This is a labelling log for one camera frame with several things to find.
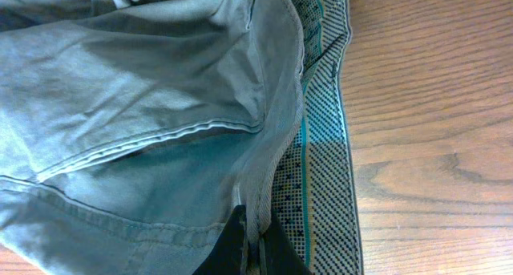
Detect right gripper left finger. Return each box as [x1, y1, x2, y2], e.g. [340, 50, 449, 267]
[193, 205, 246, 275]

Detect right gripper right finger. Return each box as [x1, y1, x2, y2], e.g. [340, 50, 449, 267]
[259, 214, 311, 275]

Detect grey shorts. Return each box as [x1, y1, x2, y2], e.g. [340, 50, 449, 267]
[1, 0, 363, 274]

